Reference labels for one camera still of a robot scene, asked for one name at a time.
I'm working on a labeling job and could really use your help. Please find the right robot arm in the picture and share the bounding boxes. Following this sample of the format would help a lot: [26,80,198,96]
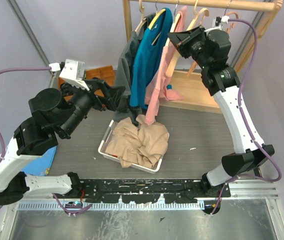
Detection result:
[168,26,275,197]

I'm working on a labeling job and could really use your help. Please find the white plastic basket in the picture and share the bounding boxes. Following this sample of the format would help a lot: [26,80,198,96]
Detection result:
[98,119,164,174]

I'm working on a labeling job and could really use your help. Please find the brown wooden compartment tray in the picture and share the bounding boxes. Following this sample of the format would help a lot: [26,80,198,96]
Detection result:
[57,65,116,101]

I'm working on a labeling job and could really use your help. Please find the blue t shirt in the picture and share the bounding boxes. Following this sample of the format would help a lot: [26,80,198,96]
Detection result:
[129,7,173,109]

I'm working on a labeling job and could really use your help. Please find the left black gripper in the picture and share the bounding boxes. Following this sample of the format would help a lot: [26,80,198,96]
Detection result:
[62,78,127,138]

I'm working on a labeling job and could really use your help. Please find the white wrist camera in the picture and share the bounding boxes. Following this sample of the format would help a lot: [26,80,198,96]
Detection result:
[204,15,230,33]
[48,59,90,91]

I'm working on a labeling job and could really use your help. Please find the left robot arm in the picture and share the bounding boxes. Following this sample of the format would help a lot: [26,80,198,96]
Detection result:
[0,77,125,206]

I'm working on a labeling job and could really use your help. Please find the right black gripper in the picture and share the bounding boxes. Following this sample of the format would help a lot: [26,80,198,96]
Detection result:
[166,24,210,70]

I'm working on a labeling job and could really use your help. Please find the pink t shirt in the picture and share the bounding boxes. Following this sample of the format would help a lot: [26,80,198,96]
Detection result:
[144,5,188,125]

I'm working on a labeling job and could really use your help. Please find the wooden hanger grey shirt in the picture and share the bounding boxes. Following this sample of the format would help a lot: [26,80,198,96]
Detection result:
[134,0,147,33]

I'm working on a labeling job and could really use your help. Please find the grey t shirt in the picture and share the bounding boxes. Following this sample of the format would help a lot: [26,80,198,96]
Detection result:
[113,12,156,126]

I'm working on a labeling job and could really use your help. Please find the beige t shirt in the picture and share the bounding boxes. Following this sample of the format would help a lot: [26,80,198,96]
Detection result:
[105,114,169,169]

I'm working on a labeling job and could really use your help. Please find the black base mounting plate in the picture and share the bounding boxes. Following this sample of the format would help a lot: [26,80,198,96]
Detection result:
[52,178,232,204]

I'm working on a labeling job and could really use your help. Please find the wooden hanger with metal hook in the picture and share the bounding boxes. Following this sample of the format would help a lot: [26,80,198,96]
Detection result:
[223,0,240,36]

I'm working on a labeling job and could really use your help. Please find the wooden hanger blue shirt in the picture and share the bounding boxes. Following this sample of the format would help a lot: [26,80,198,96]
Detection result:
[148,8,166,45]

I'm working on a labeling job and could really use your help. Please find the wooden clothes rack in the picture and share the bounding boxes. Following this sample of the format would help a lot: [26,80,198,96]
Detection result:
[122,0,284,115]

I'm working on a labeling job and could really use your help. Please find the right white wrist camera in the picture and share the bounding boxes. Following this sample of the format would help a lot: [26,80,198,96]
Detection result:
[204,15,230,33]

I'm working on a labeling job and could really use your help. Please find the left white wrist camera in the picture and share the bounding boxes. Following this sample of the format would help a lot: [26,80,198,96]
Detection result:
[48,59,90,91]

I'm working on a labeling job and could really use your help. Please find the blue patterned cloth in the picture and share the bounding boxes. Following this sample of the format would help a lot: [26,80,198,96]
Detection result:
[23,146,57,176]

